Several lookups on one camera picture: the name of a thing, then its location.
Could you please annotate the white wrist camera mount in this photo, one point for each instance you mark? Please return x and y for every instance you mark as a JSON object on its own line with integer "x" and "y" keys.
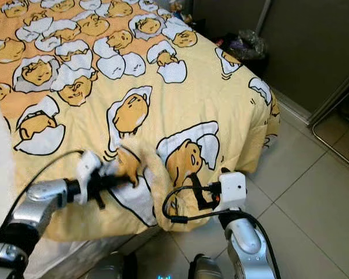
{"x": 232, "y": 190}
{"x": 87, "y": 164}

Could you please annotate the yellow cartoon egg quilt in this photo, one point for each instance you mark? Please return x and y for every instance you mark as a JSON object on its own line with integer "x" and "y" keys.
{"x": 203, "y": 99}

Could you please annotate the silver right robot leg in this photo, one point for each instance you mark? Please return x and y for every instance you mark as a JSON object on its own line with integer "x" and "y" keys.
{"x": 206, "y": 268}

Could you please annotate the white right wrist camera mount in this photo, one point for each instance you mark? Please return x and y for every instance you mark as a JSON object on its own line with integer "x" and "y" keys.
{"x": 232, "y": 190}

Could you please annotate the trash bin with plastic bag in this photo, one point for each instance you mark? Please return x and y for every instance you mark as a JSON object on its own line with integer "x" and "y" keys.
{"x": 247, "y": 45}

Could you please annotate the metal chair frame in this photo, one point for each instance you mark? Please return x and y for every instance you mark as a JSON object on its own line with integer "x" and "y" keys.
{"x": 323, "y": 142}

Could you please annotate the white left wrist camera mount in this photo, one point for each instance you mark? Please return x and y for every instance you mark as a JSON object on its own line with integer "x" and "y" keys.
{"x": 87, "y": 164}

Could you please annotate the silver left robot leg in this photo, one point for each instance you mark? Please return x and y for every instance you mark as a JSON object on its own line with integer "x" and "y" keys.
{"x": 107, "y": 267}

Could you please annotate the silver robot leg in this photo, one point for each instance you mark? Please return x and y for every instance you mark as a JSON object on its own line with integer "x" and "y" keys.
{"x": 107, "y": 267}
{"x": 206, "y": 268}

